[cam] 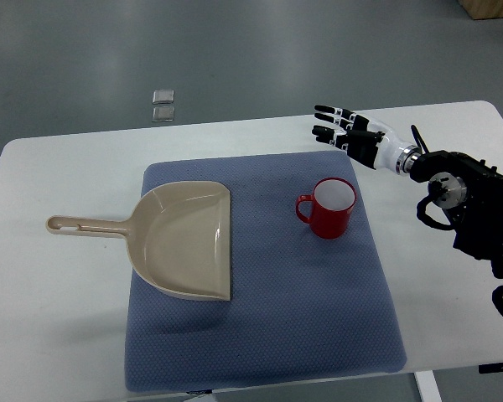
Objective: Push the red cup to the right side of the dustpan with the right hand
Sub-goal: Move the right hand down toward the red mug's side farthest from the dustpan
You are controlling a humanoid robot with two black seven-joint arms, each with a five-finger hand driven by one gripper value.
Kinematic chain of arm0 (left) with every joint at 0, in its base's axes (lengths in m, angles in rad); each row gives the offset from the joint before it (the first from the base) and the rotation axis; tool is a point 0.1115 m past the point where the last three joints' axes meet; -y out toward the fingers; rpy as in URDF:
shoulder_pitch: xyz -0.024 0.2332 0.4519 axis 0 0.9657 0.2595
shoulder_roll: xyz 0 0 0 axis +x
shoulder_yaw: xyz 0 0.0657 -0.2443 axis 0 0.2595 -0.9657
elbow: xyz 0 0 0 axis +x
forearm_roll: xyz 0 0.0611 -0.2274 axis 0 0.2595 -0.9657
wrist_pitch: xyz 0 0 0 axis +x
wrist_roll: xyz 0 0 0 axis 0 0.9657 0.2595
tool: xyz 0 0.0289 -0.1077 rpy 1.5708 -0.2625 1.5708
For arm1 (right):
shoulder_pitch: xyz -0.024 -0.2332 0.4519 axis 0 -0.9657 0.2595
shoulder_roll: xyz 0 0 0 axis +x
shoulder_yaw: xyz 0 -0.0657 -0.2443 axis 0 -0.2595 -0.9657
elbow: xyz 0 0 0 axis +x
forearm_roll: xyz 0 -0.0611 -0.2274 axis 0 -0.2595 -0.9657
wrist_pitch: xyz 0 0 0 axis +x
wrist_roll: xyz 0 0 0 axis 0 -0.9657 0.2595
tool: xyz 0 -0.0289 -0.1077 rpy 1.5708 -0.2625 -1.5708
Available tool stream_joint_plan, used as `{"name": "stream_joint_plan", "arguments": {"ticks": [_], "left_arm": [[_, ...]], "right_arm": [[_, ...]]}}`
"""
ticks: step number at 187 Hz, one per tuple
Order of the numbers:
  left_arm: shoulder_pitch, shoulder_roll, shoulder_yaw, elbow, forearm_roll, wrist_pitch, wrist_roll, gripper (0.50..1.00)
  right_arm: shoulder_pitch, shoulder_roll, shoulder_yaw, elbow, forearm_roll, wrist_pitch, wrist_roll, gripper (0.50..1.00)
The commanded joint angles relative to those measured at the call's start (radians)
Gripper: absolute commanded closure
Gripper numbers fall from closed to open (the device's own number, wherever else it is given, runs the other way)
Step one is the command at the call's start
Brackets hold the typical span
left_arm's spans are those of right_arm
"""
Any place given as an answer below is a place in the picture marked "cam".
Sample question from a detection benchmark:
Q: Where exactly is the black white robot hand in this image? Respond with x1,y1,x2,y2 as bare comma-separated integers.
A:
312,105,422,175

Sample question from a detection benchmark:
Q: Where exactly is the red cup white inside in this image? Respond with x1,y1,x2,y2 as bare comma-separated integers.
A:
295,178,357,240

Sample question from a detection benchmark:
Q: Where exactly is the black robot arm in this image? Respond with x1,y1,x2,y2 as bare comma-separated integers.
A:
409,126,503,279

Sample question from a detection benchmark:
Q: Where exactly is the beige plastic dustpan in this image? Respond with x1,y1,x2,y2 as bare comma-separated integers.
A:
46,181,231,302

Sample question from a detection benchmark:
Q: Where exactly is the wooden box corner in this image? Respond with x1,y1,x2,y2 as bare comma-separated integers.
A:
459,0,503,20

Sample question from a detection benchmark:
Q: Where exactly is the blue grey fabric mat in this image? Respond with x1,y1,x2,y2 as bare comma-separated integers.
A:
125,151,407,392

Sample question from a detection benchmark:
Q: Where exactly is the lower metal floor plate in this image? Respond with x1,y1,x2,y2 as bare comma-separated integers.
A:
152,106,175,122

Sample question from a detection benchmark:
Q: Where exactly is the metal floor plate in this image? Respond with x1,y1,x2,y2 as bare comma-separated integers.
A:
152,90,174,105
152,106,175,122

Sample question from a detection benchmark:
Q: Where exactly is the upper metal floor plate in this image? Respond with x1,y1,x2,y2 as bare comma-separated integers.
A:
152,90,174,105

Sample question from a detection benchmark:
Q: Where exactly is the white table leg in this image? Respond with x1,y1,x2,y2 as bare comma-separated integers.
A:
414,370,442,402

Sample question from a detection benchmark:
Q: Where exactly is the black table control panel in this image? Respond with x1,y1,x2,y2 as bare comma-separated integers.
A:
478,362,503,374

